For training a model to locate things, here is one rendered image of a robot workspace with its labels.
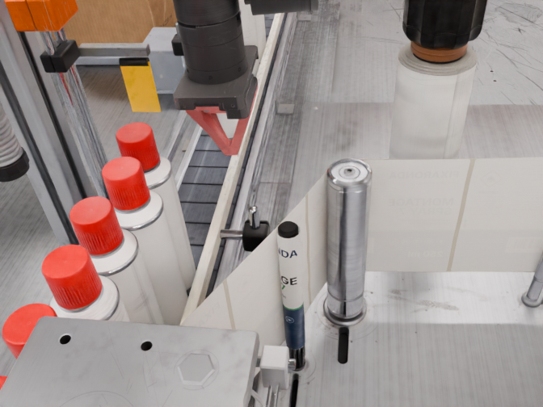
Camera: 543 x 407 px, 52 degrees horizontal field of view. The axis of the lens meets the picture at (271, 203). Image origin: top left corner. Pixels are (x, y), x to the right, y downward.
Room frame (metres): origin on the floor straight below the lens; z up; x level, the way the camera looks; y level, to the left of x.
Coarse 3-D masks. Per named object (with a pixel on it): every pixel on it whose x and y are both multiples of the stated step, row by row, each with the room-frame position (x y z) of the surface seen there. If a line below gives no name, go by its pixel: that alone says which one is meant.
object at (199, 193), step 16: (272, 16) 1.13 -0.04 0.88; (272, 64) 0.92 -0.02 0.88; (208, 144) 0.68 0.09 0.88; (192, 160) 0.65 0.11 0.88; (208, 160) 0.64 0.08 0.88; (224, 160) 0.64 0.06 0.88; (192, 176) 0.61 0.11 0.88; (208, 176) 0.61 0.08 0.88; (224, 176) 0.60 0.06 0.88; (240, 176) 0.60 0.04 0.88; (192, 192) 0.57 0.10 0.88; (208, 192) 0.57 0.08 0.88; (192, 208) 0.54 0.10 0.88; (208, 208) 0.54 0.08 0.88; (192, 224) 0.51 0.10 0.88; (208, 224) 0.51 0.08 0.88; (192, 240) 0.48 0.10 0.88; (224, 240) 0.48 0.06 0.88; (208, 288) 0.40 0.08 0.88
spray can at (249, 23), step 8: (240, 0) 0.86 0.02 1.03; (240, 8) 0.86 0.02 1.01; (248, 8) 0.86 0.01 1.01; (248, 16) 0.86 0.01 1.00; (248, 24) 0.86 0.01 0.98; (248, 32) 0.86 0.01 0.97; (256, 32) 0.88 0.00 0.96; (248, 40) 0.86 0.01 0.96; (256, 40) 0.87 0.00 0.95; (256, 64) 0.87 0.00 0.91; (256, 72) 0.86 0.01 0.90
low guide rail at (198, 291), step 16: (272, 32) 0.97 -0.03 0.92; (272, 48) 0.93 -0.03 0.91; (256, 96) 0.75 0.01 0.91; (256, 112) 0.73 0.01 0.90; (240, 160) 0.60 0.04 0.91; (224, 192) 0.53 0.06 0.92; (224, 208) 0.50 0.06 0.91; (224, 224) 0.48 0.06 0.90; (208, 240) 0.45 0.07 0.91; (208, 256) 0.42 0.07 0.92; (208, 272) 0.40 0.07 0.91; (192, 288) 0.38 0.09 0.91; (192, 304) 0.36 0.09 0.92
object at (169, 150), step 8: (184, 112) 0.65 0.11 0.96; (176, 120) 0.63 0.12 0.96; (184, 120) 0.63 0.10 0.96; (176, 128) 0.61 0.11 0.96; (184, 128) 0.62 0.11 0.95; (168, 136) 0.59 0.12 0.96; (176, 136) 0.59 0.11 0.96; (168, 144) 0.58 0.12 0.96; (176, 144) 0.58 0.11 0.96; (168, 152) 0.56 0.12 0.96
